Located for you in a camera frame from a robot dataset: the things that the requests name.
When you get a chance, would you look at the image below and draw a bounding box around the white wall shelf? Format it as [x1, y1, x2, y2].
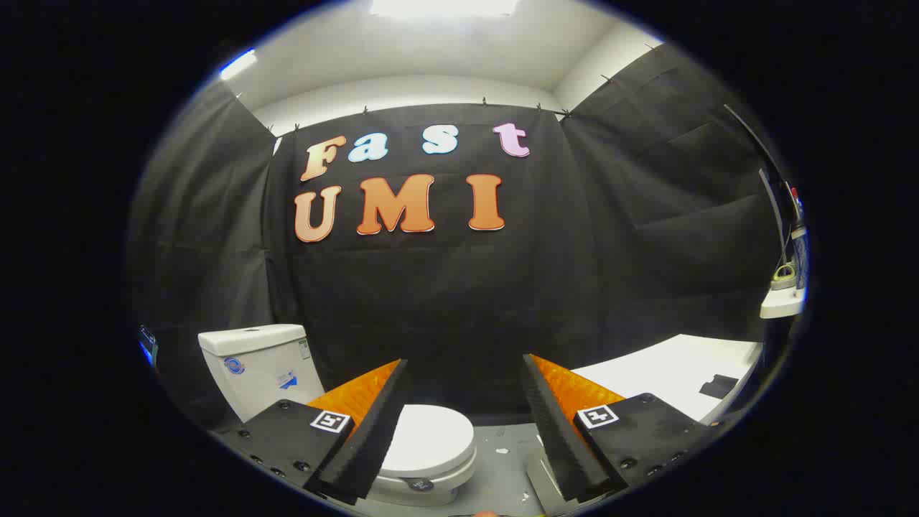
[760, 287, 806, 319]

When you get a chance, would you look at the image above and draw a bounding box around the small flat black item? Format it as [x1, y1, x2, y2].
[699, 374, 740, 400]

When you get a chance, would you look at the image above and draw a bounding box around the white ceramic toilet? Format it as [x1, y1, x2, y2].
[197, 323, 478, 508]

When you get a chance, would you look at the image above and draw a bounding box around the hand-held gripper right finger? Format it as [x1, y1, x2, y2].
[522, 353, 721, 503]

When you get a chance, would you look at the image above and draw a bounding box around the thin black frame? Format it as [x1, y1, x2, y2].
[723, 104, 799, 252]

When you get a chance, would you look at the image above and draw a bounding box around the black backdrop cloth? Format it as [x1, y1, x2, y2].
[129, 43, 790, 432]

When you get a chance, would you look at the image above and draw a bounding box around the white toilet lid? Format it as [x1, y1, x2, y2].
[378, 404, 477, 495]

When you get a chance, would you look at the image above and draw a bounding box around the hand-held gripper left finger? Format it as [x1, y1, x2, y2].
[210, 358, 411, 506]

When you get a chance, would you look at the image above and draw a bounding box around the white toilet seat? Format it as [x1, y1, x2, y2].
[378, 452, 479, 492]

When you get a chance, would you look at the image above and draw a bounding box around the white drawer cabinet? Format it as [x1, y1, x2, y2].
[526, 333, 763, 515]

